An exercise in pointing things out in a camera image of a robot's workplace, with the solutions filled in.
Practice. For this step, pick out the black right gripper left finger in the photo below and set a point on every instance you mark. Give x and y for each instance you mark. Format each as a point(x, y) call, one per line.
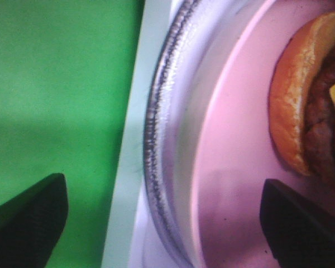
point(32, 222)

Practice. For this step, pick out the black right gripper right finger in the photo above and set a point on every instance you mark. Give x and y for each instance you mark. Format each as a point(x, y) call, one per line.
point(298, 232)

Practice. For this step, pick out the pink round plate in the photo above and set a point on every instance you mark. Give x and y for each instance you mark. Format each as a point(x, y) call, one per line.
point(225, 152)

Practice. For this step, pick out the burger with lettuce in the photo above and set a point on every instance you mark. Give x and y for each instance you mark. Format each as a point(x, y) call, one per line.
point(294, 73)

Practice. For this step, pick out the white microwave oven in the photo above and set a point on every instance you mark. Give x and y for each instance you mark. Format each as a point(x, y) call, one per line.
point(138, 232)

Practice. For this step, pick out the glass microwave turntable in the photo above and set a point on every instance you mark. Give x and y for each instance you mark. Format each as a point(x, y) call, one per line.
point(188, 38)

